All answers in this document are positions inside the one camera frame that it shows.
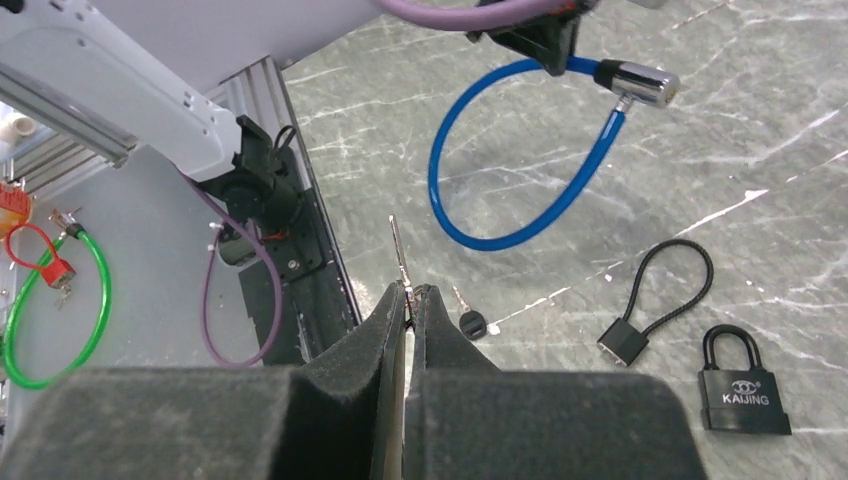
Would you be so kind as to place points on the black head key on table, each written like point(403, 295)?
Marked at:
point(471, 323)

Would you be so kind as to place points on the black cable padlock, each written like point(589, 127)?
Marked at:
point(658, 296)

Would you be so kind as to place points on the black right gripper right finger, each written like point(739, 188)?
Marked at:
point(468, 419)

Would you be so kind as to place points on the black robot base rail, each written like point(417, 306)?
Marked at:
point(298, 265)

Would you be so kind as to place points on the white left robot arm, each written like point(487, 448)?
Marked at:
point(66, 65)

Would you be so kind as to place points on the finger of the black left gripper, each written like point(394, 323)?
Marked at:
point(549, 39)

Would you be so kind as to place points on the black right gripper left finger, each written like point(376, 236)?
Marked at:
point(315, 421)

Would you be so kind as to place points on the red cable padlock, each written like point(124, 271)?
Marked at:
point(56, 272)

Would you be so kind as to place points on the blue cable lock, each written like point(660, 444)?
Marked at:
point(490, 184)

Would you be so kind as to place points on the green cable lock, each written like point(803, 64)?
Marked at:
point(50, 332)

